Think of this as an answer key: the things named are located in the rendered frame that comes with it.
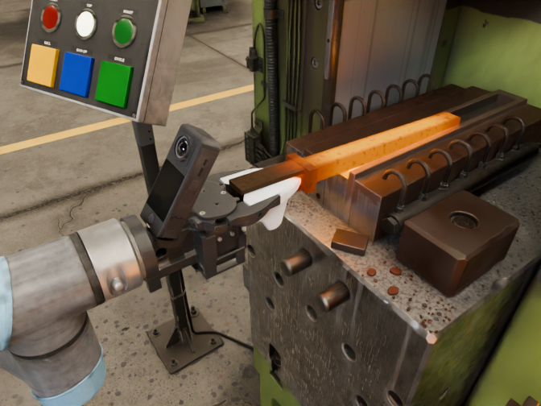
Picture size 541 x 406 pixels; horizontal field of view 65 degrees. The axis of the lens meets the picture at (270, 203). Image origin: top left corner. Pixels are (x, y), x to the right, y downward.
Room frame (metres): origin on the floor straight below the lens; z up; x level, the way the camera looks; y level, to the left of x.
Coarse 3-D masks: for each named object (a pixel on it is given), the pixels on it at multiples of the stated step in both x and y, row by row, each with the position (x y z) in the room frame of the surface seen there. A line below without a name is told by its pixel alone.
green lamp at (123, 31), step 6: (120, 24) 0.80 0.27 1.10; (126, 24) 0.80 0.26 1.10; (114, 30) 0.81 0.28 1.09; (120, 30) 0.80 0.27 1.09; (126, 30) 0.79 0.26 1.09; (132, 30) 0.79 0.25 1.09; (120, 36) 0.79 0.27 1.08; (126, 36) 0.78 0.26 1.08; (120, 42) 0.79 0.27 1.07; (126, 42) 0.78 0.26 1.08
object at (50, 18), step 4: (48, 8) 0.90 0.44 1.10; (52, 8) 0.90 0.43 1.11; (44, 12) 0.91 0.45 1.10; (48, 12) 0.90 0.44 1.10; (52, 12) 0.89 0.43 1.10; (56, 12) 0.89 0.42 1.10; (44, 16) 0.90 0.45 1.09; (48, 16) 0.89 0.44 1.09; (52, 16) 0.89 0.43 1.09; (56, 16) 0.89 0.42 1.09; (44, 20) 0.90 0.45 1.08; (48, 20) 0.89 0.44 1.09; (52, 20) 0.89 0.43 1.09; (56, 20) 0.88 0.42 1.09; (44, 24) 0.89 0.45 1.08; (48, 24) 0.89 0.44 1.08; (52, 24) 0.88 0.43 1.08; (48, 28) 0.88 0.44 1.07
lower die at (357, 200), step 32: (448, 96) 0.74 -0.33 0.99; (480, 96) 0.74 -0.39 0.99; (512, 96) 0.72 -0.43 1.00; (352, 128) 0.63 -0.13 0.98; (384, 128) 0.61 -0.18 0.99; (480, 128) 0.61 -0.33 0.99; (512, 128) 0.61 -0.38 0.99; (384, 160) 0.50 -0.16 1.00; (480, 160) 0.55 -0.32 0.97; (320, 192) 0.51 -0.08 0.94; (352, 192) 0.46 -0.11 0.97; (384, 192) 0.43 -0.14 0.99; (416, 192) 0.47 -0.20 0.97; (352, 224) 0.46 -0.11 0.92
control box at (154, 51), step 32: (32, 0) 0.94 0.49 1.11; (64, 0) 0.90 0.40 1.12; (96, 0) 0.86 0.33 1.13; (128, 0) 0.82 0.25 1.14; (160, 0) 0.79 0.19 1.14; (32, 32) 0.91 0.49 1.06; (64, 32) 0.86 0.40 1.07; (96, 32) 0.83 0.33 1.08; (160, 32) 0.78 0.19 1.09; (96, 64) 0.79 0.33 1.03; (128, 64) 0.76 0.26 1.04; (160, 64) 0.77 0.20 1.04; (64, 96) 0.80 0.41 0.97; (160, 96) 0.76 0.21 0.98
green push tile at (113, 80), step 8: (104, 64) 0.78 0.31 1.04; (112, 64) 0.77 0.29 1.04; (120, 64) 0.76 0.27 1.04; (104, 72) 0.77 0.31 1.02; (112, 72) 0.76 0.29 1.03; (120, 72) 0.75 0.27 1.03; (128, 72) 0.74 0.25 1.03; (104, 80) 0.76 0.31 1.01; (112, 80) 0.75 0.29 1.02; (120, 80) 0.74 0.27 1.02; (128, 80) 0.74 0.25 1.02; (104, 88) 0.75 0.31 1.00; (112, 88) 0.74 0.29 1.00; (120, 88) 0.74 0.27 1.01; (128, 88) 0.73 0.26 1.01; (96, 96) 0.75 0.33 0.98; (104, 96) 0.75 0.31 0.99; (112, 96) 0.74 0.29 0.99; (120, 96) 0.73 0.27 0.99; (128, 96) 0.73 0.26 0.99; (112, 104) 0.73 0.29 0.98; (120, 104) 0.72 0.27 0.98
